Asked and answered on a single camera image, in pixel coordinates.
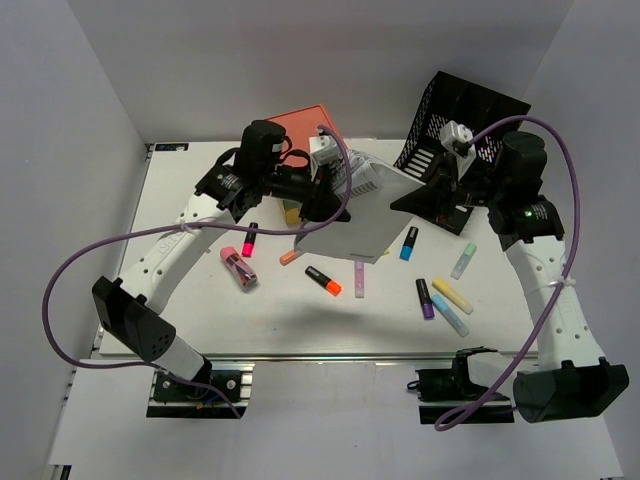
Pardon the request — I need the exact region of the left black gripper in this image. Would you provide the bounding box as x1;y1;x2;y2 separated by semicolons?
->
261;158;352;224

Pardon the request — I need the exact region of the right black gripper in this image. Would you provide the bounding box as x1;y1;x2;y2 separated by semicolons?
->
390;152;507;222

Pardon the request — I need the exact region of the white printed paper booklet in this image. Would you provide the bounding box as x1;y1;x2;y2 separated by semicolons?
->
294;150;423;264

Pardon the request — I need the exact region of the coral top drawer box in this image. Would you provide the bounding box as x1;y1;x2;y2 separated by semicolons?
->
268;104;341;152

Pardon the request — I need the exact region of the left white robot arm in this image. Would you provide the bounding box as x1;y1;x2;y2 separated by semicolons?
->
92;120;351;399

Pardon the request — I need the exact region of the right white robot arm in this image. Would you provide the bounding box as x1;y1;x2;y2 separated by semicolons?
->
397;122;629;431

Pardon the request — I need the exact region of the yellow bottom drawer box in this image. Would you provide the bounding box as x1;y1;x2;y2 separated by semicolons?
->
283;208;302;227

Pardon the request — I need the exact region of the green middle drawer box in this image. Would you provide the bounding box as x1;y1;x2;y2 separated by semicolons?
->
281;199;301;213

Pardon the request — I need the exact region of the black three-slot file holder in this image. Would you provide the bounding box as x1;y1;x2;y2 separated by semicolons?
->
394;71;531;236

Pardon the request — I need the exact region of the black blue highlighter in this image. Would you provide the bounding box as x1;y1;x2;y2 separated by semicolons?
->
399;226;419;261

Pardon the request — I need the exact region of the orange grey highlighter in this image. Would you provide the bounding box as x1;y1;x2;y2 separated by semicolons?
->
279;250;300;266

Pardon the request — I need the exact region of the pastel green highlighter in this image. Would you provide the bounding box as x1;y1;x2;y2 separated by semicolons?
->
450;242;477;280

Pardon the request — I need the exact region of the pastel purple highlighter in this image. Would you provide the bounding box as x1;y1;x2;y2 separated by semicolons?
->
354;261;365;299

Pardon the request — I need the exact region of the black orange highlighter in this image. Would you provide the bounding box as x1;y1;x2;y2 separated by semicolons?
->
305;266;342;296

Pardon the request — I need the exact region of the pink black highlighter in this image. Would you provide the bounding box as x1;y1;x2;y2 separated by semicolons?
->
241;231;257;258

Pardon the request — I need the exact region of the clear pink-capped pen case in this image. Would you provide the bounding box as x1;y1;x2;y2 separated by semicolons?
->
220;247;258;291

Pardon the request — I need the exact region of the pastel yellow highlighter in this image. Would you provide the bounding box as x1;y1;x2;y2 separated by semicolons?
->
432;277;474;315

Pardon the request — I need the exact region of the black purple highlighter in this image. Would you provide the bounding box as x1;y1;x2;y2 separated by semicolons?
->
415;278;435;320

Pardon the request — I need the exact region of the pastel blue highlighter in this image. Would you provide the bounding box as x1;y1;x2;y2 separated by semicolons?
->
431;294;469;337

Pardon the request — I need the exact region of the black label sticker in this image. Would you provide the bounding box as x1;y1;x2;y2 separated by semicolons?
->
154;143;189;152

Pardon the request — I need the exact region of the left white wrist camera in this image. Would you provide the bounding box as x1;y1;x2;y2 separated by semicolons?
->
309;135;342;174

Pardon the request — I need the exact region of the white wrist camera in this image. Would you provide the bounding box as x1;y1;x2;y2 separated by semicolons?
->
309;135;342;174
439;120;477;179

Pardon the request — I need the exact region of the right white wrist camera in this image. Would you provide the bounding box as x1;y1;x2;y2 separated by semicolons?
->
439;120;477;179

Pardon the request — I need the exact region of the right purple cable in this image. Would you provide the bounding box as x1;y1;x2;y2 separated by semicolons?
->
433;115;575;432

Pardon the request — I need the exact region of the purple cable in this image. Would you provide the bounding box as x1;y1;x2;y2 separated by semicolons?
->
433;115;575;432
42;124;351;419

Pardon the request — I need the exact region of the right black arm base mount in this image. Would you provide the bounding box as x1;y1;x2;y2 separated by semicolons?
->
406;347;515;425

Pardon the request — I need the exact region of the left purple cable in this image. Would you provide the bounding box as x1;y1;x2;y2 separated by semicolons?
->
42;124;351;419

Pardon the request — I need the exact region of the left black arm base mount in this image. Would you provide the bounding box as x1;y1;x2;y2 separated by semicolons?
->
146;363;254;420

